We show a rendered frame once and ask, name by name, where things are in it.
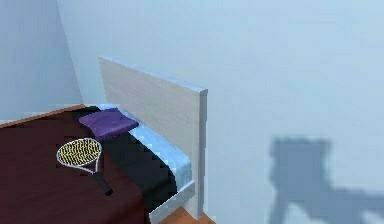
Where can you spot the purple pillow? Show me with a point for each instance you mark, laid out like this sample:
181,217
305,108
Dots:
109,123

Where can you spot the white tennis racket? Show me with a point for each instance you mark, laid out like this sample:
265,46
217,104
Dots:
79,152

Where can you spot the bed with dark red cover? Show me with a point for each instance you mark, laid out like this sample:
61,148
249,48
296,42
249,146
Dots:
156,110

